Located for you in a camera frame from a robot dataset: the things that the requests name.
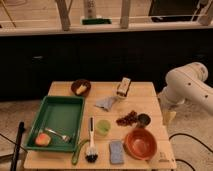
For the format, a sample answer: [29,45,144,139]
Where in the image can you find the grey blue towel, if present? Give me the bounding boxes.
[95,96,118,111]

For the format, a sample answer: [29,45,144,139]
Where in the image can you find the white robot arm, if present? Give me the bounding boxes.
[158,62,213,125]

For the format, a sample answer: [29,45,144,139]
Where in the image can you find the green plastic tray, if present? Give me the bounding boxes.
[25,96,85,152]

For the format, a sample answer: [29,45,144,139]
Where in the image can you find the small dark metal cup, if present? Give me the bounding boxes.
[137,114,151,128]

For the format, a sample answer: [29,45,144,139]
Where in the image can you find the bunch of dark grapes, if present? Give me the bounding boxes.
[116,111,137,126]

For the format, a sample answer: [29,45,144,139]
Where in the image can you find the orange bowl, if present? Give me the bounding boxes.
[124,128,157,160]

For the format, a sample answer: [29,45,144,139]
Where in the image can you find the blue grey sponge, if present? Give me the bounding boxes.
[109,140,124,164]

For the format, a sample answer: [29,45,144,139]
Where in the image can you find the green plastic cup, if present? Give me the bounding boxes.
[95,120,111,136]

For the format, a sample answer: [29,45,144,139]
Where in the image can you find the yellow food piece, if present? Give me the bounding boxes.
[76,85,87,95]

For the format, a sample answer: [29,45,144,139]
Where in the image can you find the dark brown small bowl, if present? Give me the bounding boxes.
[71,79,91,97]

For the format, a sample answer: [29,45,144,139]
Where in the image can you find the metal fork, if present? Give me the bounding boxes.
[45,128,71,142]

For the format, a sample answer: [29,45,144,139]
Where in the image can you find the dark monitor on shelf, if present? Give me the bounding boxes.
[149,0,200,22]

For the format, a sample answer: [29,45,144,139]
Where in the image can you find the green white box on shelf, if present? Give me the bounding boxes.
[81,18,112,25]

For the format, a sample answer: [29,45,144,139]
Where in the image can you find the red yellow apple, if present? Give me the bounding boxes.
[35,133,51,146]

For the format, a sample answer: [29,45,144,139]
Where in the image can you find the black pole stand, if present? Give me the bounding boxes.
[10,122,25,171]

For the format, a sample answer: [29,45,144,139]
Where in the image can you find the black cable on floor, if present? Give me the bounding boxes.
[168,132,213,171]

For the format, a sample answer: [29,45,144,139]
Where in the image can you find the wooden post right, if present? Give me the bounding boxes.
[120,0,131,29]

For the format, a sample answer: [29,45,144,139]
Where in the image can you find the wooden post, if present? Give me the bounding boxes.
[55,0,70,31]
[120,0,131,29]

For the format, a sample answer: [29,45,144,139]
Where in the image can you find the wooden post left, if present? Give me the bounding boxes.
[55,0,70,31]

